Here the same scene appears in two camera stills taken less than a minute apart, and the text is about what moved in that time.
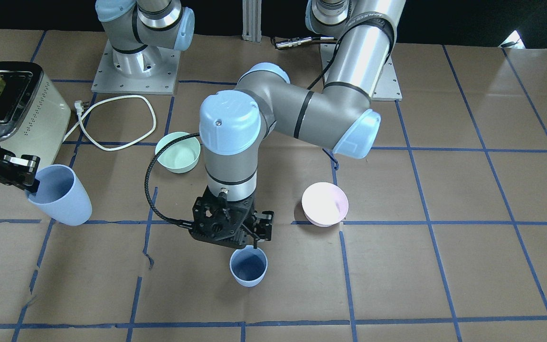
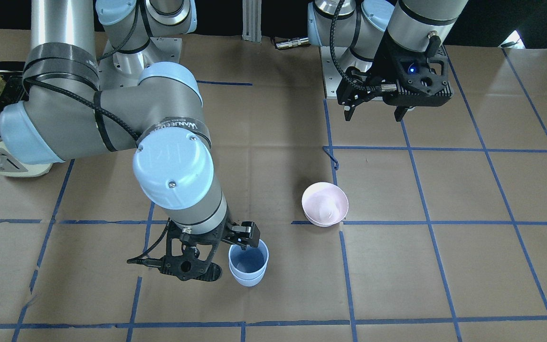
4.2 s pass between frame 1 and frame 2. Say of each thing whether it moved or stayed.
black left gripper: moved
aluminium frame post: stayed
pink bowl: stayed
